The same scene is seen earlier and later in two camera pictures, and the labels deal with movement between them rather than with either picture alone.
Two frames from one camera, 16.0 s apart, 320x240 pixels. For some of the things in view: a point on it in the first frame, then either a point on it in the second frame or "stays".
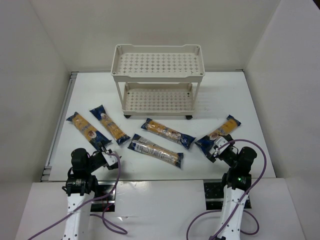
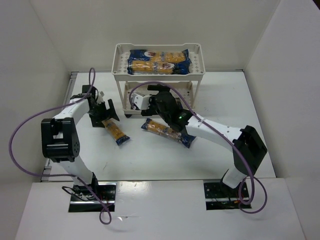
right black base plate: [214, 194] stays
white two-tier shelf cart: [158, 79] stays
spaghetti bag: [96, 139] -> [150, 55]
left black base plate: [107, 204] stays
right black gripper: [215, 150] -> [155, 100]
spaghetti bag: [207, 142] -> [141, 67]
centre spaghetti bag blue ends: [165, 132] stays
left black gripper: [103, 149] -> [101, 115]
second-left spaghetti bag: [119, 136] stays
